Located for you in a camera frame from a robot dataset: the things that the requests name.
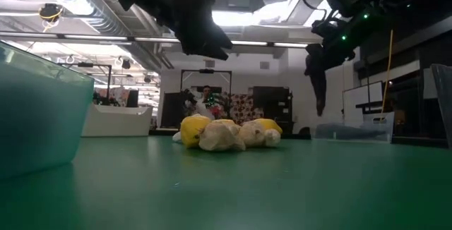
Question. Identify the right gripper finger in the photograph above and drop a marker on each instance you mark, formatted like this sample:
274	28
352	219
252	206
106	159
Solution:
339	64
313	51

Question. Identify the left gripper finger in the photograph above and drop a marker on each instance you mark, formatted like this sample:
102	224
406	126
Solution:
215	41
208	54

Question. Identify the beige garlic bulb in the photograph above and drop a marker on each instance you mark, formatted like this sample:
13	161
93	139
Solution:
220	137
273	138
252	134

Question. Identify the person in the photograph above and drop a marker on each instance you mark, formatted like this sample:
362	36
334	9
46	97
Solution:
207	89

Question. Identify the white board panel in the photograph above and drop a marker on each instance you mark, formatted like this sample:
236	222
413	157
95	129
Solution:
362	97

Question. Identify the clear plastic bin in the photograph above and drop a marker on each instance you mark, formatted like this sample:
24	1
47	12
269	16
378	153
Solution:
374	119

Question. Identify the patterned board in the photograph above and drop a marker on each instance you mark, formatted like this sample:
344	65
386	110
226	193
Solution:
243	110

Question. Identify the black cabinet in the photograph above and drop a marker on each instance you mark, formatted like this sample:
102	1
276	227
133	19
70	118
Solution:
272	103

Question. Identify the black screen panel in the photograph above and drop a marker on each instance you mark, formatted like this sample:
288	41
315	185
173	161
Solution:
172	110

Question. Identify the small black monitor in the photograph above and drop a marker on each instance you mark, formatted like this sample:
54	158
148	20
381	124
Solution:
132	98

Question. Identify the long light bar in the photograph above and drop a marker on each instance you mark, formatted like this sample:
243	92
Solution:
95	37

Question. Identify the grey transparent plastic bin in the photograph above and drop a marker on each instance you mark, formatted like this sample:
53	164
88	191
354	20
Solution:
445	99

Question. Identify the white plastic bin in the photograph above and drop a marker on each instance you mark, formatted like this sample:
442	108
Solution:
116	122

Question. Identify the green table mat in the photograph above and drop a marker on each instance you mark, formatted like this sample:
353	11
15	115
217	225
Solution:
226	187

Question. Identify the teal plastic bin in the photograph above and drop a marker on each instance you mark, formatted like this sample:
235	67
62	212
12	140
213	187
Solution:
39	117

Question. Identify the black gantry frame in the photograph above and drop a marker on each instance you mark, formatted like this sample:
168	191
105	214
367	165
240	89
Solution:
206	71

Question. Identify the silver ventilation duct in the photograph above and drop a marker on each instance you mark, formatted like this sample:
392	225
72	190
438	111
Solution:
84	4

